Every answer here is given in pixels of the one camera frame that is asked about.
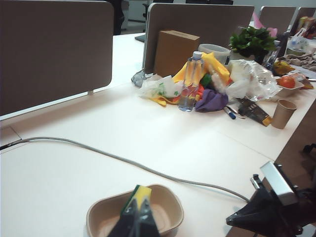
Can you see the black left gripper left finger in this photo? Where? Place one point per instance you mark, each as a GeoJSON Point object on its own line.
{"type": "Point", "coordinates": [127, 224]}

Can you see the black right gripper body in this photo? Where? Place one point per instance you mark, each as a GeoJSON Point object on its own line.
{"type": "Point", "coordinates": [261, 212]}

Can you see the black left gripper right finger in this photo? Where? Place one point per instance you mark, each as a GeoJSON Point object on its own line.
{"type": "Point", "coordinates": [146, 222]}

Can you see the yellow green cleaning sponge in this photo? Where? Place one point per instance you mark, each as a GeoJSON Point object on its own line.
{"type": "Point", "coordinates": [143, 193]}

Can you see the beige paper lunch box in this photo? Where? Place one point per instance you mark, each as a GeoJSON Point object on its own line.
{"type": "Point", "coordinates": [103, 217]}

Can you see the brown cardboard box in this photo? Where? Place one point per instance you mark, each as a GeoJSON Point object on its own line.
{"type": "Point", "coordinates": [172, 54]}

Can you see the colourful snack box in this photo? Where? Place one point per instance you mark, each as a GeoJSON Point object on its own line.
{"type": "Point", "coordinates": [307, 26]}

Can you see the brown paper cup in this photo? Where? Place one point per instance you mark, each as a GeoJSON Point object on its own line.
{"type": "Point", "coordinates": [281, 116]}

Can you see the blue marker pen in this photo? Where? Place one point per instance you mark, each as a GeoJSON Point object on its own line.
{"type": "Point", "coordinates": [230, 114]}

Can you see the purple cloth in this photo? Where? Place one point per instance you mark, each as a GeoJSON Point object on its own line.
{"type": "Point", "coordinates": [212, 101]}

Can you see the beige pulp tray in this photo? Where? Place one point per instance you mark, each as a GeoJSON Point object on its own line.
{"type": "Point", "coordinates": [292, 91]}

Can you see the red tomato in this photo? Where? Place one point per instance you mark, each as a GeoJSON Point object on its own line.
{"type": "Point", "coordinates": [287, 82]}

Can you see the clear crinkled plastic bag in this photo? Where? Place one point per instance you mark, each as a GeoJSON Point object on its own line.
{"type": "Point", "coordinates": [254, 76]}

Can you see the white printed plastic bag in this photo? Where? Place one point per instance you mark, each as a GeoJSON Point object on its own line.
{"type": "Point", "coordinates": [158, 86]}

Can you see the white divider support foot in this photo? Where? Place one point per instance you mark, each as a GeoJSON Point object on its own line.
{"type": "Point", "coordinates": [90, 93]}

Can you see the green toy pepper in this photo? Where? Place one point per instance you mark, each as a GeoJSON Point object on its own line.
{"type": "Point", "coordinates": [205, 80]}

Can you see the yellow toy fruit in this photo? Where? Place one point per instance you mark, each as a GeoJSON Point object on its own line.
{"type": "Point", "coordinates": [281, 67]}

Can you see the yellow cloth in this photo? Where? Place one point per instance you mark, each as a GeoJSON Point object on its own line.
{"type": "Point", "coordinates": [218, 67]}

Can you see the clear plastic water bottle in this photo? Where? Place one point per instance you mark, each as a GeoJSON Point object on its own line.
{"type": "Point", "coordinates": [191, 74]}

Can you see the white plastic bucket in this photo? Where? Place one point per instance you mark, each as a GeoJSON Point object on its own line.
{"type": "Point", "coordinates": [217, 49]}

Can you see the green potted plant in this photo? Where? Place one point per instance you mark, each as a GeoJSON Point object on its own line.
{"type": "Point", "coordinates": [251, 39]}

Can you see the brown fabric desk divider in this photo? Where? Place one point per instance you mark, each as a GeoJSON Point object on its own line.
{"type": "Point", "coordinates": [300, 14]}
{"type": "Point", "coordinates": [276, 16]}
{"type": "Point", "coordinates": [49, 49]}
{"type": "Point", "coordinates": [209, 22]}

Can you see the pink paper sheet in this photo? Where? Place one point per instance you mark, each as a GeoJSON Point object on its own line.
{"type": "Point", "coordinates": [256, 19]}

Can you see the silver aluminium bracket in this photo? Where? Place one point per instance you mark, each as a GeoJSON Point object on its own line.
{"type": "Point", "coordinates": [276, 180]}

